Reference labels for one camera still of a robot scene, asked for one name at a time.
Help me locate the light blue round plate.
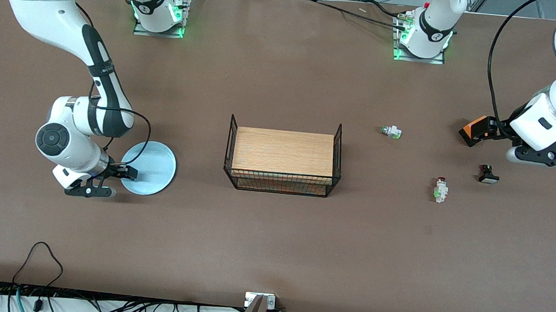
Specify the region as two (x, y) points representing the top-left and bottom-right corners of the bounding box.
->
(117, 139), (179, 198)

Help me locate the red push button switch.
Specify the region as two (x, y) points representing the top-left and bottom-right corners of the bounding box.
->
(433, 177), (450, 205)

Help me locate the black square white-top push button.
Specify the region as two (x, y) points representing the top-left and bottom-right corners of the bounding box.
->
(478, 164), (501, 185)

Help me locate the silver metal mounting plate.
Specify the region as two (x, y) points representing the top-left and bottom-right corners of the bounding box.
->
(244, 291), (277, 310)

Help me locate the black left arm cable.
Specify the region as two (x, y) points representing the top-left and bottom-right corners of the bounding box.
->
(483, 0), (544, 127)

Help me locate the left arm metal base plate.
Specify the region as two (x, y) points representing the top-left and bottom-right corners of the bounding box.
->
(392, 9), (450, 65)

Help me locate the thin black looped cable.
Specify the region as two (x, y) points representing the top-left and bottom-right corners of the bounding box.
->
(12, 240), (66, 291)

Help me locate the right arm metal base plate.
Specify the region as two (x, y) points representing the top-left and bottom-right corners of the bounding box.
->
(133, 0), (188, 40)

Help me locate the black wire rack wooden shelf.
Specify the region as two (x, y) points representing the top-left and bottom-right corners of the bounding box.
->
(222, 114), (346, 199)

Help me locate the teal cable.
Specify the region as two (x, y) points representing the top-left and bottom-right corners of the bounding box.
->
(12, 287), (26, 312)

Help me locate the long black table cable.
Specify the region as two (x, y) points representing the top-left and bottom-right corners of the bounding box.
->
(305, 0), (410, 29)

